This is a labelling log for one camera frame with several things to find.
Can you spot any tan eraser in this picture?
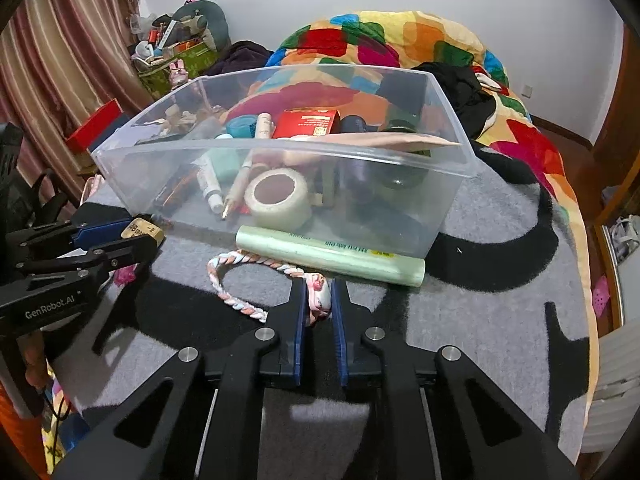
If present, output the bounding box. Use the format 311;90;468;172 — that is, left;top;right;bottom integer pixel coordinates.
120;218;165;247

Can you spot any pink hair clip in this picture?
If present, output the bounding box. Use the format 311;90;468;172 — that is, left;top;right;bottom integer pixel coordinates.
113;264;137;287

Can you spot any braided rope toy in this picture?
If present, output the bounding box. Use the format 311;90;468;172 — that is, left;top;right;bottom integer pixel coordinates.
206;250;332;326

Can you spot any light green roll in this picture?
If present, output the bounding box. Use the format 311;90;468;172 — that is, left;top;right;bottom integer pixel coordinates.
235;226;425;287

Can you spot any white ointment tube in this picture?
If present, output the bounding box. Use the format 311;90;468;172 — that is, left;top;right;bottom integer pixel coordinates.
193;155;224;214

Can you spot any white tape roll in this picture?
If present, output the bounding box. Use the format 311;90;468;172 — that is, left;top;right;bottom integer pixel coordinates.
244;168;311;232

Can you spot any teal tube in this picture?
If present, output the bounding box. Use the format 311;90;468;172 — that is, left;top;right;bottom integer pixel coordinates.
207;114;260;183

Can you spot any white gold pen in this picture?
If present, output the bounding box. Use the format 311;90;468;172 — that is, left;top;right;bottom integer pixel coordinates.
221;151;253;220

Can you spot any purple spray bottle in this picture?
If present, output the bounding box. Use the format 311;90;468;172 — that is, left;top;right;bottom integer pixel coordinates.
338;115;376;204

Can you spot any pink cosmetic tube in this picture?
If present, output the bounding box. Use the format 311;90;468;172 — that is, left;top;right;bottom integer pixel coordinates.
270;132;461;166

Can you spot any green glass bottle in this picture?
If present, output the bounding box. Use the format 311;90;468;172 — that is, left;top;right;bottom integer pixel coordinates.
369;118;431;191

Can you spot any red cigarette box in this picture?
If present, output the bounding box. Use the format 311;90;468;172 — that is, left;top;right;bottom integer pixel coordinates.
272;108;341;139

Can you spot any red flat box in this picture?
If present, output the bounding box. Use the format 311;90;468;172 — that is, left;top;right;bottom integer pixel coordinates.
65;99;124;154

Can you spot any grey black blanket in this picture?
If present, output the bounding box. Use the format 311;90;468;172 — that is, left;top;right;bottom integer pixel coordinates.
54;148;589;479

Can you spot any rabbit figurine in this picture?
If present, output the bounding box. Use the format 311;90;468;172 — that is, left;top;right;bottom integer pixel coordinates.
169;58;190;90

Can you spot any clear plastic storage bin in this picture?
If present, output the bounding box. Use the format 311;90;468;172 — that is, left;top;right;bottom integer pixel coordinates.
91;63;478;258

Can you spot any striped curtain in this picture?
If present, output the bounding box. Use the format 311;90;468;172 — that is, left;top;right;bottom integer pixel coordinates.
1;0;151;200

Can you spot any green clutter basket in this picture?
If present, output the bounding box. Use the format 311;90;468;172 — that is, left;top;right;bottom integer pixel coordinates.
131;41;219;100

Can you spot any dark purple clothing pile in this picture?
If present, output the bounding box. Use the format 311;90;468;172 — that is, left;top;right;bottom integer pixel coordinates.
202;40;273;76

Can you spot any grey green plush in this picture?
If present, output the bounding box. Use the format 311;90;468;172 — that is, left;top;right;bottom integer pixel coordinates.
172;0;231;52

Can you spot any pink croc shoe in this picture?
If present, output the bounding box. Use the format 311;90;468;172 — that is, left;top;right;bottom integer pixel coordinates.
592;275;611;318

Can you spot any white plastic chair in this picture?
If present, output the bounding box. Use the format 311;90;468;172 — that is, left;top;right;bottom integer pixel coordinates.
582;320;640;454

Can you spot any black clothing pile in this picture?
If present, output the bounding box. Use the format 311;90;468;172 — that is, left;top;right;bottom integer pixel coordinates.
414;62;497;140

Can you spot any colourful patchwork quilt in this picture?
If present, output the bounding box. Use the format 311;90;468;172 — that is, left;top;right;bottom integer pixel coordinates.
269;11;598;434

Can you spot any wooden wardrobe shelf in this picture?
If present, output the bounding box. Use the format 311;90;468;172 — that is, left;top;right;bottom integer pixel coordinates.
592;26;639;335

